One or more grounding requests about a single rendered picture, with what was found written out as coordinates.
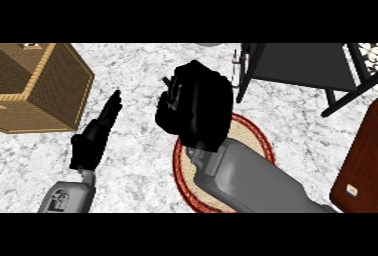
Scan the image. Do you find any round red-rimmed beige placemat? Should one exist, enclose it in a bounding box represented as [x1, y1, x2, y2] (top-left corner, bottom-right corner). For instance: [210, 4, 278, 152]
[172, 112, 278, 214]

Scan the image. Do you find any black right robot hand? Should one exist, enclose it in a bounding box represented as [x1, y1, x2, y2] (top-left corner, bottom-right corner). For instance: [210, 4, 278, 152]
[154, 59, 235, 153]

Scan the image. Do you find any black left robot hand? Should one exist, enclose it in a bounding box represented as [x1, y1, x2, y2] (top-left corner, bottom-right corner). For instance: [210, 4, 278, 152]
[69, 89, 125, 172]

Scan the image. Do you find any reddish brown wooden board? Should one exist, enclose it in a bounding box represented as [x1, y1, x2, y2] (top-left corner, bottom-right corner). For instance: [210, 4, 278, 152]
[330, 98, 378, 214]

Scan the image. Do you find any brown wicker basket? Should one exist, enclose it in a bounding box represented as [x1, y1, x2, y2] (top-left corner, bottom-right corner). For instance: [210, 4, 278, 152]
[0, 43, 97, 135]

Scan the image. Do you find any black tiered shelf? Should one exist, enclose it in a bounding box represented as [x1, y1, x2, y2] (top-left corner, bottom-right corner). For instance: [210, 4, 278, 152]
[232, 43, 378, 118]

